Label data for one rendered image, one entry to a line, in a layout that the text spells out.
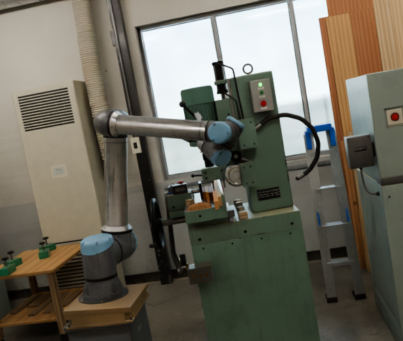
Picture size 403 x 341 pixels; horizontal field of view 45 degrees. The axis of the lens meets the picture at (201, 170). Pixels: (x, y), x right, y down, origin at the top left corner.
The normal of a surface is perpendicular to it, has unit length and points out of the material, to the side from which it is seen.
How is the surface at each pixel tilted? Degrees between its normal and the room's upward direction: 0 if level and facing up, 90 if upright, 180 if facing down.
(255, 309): 90
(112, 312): 90
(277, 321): 90
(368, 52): 87
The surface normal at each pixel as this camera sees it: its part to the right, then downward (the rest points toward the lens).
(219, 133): -0.24, 0.13
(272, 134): 0.00, 0.11
